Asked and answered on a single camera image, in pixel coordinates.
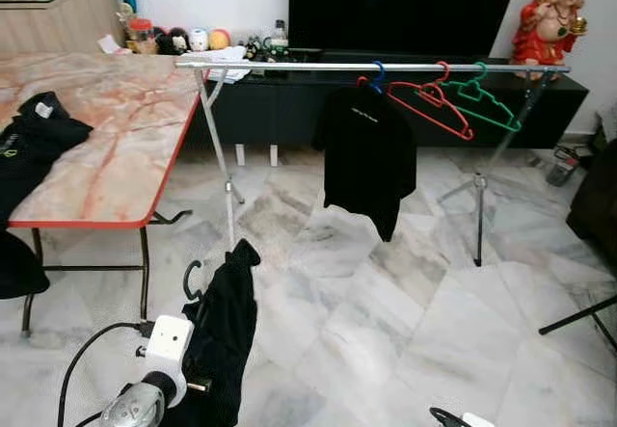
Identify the light wooden cabinet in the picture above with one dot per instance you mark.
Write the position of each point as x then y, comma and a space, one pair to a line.
58, 22

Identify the navy garment neon trim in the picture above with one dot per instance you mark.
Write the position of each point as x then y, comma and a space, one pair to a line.
227, 340

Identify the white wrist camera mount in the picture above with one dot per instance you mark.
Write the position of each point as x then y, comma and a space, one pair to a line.
477, 420
169, 345

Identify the clear plastic bottle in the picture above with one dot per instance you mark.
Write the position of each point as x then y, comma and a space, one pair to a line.
279, 41

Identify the black t-shirt white print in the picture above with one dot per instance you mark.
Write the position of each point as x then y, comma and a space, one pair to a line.
368, 157

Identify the black white-faced plush doll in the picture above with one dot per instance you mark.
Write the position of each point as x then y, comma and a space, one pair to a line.
177, 41

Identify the black knit collar garment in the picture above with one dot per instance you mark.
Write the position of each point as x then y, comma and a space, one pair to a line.
34, 147

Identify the small dark metal figurine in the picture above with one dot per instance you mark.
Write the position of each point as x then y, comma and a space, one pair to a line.
254, 49

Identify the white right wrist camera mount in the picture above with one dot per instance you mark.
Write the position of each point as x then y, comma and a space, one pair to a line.
477, 420

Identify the lace covered side table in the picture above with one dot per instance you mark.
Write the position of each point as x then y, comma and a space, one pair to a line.
609, 119

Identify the green plastic hanger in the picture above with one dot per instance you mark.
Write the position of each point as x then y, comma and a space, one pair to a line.
475, 88

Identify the floor power strip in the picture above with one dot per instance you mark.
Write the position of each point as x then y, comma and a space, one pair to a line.
563, 169

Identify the white crumpled cloth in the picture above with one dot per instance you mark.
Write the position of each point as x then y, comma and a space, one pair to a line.
229, 72

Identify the marble top folding table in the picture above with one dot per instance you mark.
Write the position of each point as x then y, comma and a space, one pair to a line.
125, 138

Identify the white round doll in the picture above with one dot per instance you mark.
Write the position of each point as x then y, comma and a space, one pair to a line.
198, 40

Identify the red gold buddha statue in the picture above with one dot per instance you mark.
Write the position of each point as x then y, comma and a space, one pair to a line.
548, 27

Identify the dark brown fabric sofa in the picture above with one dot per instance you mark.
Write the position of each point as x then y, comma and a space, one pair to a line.
598, 196

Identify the orange round doll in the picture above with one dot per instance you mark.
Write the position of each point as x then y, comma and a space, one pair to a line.
219, 40

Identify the blue plastic hanger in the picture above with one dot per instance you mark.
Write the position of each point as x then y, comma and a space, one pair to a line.
381, 72

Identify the dark brown plush doll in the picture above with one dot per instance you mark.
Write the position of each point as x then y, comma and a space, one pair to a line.
162, 44

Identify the black TV console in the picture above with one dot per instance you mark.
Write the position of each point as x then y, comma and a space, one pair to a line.
280, 109

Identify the silver metal clothes rack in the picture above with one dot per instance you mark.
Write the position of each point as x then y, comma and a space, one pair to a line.
308, 66

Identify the black folding chair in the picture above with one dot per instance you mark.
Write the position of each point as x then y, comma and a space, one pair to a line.
578, 318

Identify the pink white packet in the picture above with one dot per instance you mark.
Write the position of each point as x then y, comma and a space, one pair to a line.
113, 45

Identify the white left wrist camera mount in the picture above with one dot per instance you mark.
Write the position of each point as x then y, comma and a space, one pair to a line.
169, 345

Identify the black flat television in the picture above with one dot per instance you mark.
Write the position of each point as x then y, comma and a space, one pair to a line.
405, 8

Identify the black plastic hanger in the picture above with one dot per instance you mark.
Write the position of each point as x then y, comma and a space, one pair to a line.
190, 273

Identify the red plastic hanger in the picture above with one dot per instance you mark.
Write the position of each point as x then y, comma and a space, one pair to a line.
430, 94

